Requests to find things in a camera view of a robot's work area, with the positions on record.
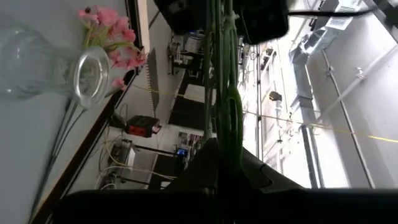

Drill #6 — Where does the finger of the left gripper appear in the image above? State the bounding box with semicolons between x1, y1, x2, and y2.
233;0;290;45
154;0;213;35

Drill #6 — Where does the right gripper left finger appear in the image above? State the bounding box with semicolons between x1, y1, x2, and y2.
164;138;219;192

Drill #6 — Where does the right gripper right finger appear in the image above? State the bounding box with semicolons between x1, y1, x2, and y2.
241;147;307;191

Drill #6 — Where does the pink artificial flower bunch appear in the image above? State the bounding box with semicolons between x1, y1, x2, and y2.
201;0;245;187
27;6;147;224

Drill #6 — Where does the small clear textured glass vase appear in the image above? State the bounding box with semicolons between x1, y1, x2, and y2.
0;18;111;110

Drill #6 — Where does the black floor mat striped edge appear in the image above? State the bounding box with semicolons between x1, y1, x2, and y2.
145;48;161;118

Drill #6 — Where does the red and black box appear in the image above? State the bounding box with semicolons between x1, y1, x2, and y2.
125;114;162;138

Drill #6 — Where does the grey equipment box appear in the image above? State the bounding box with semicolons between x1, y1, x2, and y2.
108;139;137;170

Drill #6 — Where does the silver ventilation duct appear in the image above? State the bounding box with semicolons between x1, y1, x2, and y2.
287;0;361;131

